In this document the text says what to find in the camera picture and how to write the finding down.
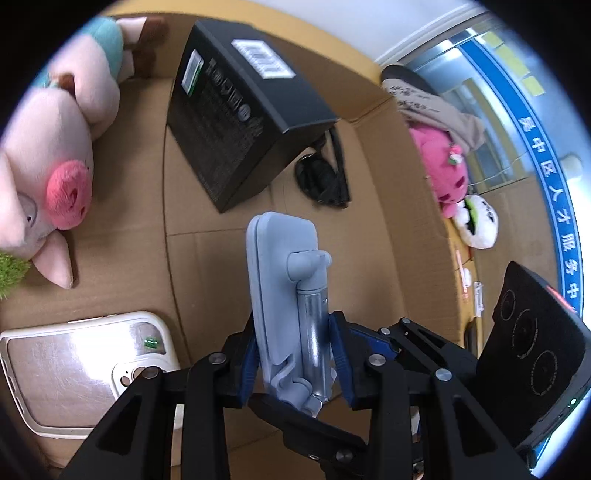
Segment black box with barcode label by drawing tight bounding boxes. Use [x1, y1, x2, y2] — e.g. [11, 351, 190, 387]
[166, 19, 340, 214]

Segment shallow cardboard box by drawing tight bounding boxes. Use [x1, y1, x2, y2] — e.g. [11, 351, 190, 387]
[0, 0, 467, 467]

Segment white phone case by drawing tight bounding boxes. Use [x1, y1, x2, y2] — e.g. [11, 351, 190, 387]
[0, 311, 182, 439]

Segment panda plush toy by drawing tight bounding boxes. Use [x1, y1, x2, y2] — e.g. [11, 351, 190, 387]
[452, 194, 500, 250]

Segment magenta plush toy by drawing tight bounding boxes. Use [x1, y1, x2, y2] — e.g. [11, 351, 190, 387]
[409, 127, 469, 219]

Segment blue window banner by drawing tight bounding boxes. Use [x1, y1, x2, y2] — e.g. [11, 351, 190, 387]
[462, 28, 591, 324]

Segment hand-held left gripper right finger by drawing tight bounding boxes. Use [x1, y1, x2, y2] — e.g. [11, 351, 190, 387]
[328, 311, 532, 480]

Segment black fabric item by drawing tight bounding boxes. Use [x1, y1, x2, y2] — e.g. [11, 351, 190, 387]
[381, 65, 430, 90]

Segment small black pouch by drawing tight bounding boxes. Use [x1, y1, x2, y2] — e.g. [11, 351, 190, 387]
[294, 127, 352, 209]

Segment yellow sticky notes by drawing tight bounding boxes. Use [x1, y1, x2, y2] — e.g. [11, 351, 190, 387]
[480, 30, 543, 97]

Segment pink pig plush toy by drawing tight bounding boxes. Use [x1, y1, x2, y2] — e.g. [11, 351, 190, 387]
[0, 16, 169, 303]

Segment light blue phone stand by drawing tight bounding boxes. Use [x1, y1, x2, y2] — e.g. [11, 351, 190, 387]
[246, 212, 338, 418]

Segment pencil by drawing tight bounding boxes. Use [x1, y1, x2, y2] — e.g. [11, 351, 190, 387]
[455, 249, 468, 296]

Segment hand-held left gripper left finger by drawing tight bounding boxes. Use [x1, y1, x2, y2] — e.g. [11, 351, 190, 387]
[58, 314, 260, 480]

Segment grey printed cloth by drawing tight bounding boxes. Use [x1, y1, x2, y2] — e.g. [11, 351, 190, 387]
[381, 78, 485, 153]

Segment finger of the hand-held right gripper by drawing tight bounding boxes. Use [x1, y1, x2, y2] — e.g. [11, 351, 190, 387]
[346, 318, 482, 385]
[248, 397, 375, 480]

